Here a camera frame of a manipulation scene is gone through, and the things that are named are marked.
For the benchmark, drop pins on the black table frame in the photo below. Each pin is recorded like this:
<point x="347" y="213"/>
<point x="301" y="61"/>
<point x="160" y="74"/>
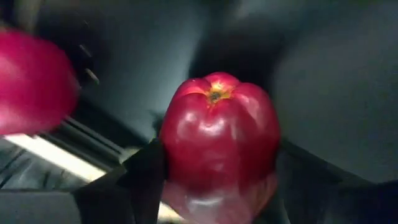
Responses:
<point x="62" y="157"/>

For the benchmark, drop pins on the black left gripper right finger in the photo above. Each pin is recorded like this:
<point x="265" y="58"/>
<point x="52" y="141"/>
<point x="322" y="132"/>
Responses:
<point x="326" y="202"/>

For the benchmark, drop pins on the dark red apple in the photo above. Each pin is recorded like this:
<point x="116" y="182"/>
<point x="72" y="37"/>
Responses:
<point x="217" y="140"/>

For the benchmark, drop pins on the small red round fruit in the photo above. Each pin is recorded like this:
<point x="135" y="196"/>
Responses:
<point x="31" y="84"/>

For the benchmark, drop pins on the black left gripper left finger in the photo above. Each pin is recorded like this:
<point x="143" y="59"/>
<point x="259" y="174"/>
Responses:
<point x="136" y="193"/>

